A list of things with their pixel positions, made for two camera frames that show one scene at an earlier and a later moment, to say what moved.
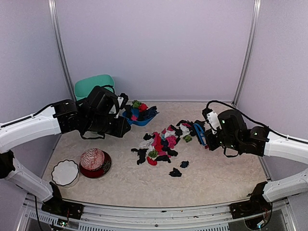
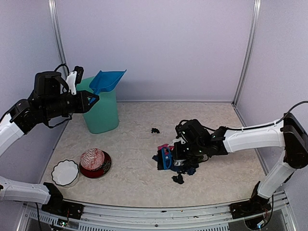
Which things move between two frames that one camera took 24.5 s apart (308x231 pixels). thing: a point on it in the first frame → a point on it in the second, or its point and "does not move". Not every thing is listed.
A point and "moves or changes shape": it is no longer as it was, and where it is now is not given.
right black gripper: x=212 y=145 → x=177 y=152
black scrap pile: x=160 y=146 → x=189 y=170
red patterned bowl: x=92 y=159 does not move
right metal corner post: x=257 y=7 does not move
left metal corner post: x=53 y=7 does not move
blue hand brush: x=200 y=134 moves or changes shape
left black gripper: x=121 y=129 → x=83 y=105
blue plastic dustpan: x=140 y=122 → x=106 y=81
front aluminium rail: x=32 y=217 does not move
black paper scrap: x=175 y=173 → x=178 y=179
